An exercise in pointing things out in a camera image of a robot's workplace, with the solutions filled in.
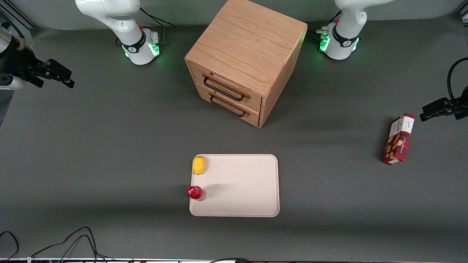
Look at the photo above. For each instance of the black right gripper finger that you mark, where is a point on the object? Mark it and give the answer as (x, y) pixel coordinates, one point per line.
(58, 70)
(36, 80)

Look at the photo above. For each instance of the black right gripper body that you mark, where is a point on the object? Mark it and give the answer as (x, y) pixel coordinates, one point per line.
(15, 62)

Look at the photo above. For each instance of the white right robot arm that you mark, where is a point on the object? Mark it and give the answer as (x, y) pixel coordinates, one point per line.
(124, 25)

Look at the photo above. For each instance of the oak drawer front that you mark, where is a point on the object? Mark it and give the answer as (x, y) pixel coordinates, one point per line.
(204, 95)

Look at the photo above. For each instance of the oak wooden drawer cabinet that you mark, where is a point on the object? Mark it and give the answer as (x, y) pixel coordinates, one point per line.
(248, 40)

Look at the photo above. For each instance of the yellow squeeze bottle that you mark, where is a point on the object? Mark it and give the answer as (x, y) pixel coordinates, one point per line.
(199, 165)

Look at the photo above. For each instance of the red squeeze bottle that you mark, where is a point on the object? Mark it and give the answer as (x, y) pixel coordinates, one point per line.
(196, 192)

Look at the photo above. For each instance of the beige plastic tray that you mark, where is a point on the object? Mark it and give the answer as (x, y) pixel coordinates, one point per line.
(245, 190)

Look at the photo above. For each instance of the red plaid snack box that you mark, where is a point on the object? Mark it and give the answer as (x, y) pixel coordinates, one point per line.
(398, 140)

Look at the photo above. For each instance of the aluminium frame rail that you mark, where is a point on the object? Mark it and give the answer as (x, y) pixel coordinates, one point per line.
(16, 14)

